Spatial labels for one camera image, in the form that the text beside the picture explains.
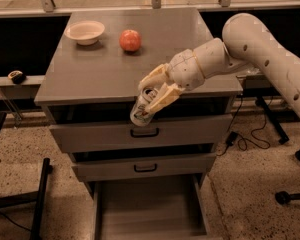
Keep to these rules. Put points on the grey drawer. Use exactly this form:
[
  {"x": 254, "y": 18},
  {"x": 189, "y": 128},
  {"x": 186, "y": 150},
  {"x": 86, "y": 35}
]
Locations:
[
  {"x": 103, "y": 136},
  {"x": 143, "y": 167},
  {"x": 155, "y": 208}
]

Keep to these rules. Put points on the grey bottom drawer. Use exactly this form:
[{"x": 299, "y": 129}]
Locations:
[{"x": 155, "y": 208}]

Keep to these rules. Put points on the grey top drawer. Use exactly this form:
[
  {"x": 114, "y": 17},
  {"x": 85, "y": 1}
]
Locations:
[{"x": 103, "y": 136}]

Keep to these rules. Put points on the white bowl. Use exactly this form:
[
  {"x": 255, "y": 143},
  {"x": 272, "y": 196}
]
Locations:
[{"x": 85, "y": 32}]

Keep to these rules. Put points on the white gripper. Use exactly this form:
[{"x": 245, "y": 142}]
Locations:
[{"x": 185, "y": 69}]

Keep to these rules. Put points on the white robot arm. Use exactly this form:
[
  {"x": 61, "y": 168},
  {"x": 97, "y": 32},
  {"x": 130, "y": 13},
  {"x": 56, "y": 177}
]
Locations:
[{"x": 245, "y": 40}]

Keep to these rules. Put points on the tape measure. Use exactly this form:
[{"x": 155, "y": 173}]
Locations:
[{"x": 16, "y": 76}]

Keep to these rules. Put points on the black caster wheel leg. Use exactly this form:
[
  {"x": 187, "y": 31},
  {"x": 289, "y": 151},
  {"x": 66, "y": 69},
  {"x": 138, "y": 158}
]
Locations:
[{"x": 284, "y": 197}]

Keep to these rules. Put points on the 7up soda can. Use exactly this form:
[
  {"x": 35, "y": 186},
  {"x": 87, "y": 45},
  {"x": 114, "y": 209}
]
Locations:
[{"x": 138, "y": 115}]

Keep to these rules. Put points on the black chair frame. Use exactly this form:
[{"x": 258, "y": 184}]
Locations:
[{"x": 38, "y": 197}]

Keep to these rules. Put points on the red apple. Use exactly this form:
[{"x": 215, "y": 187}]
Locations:
[{"x": 130, "y": 40}]

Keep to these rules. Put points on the grey middle drawer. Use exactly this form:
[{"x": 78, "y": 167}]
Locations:
[{"x": 143, "y": 167}]

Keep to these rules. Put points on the grey drawer cabinet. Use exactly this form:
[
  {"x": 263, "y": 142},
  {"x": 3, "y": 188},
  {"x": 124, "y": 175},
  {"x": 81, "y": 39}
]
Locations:
[{"x": 98, "y": 83}]

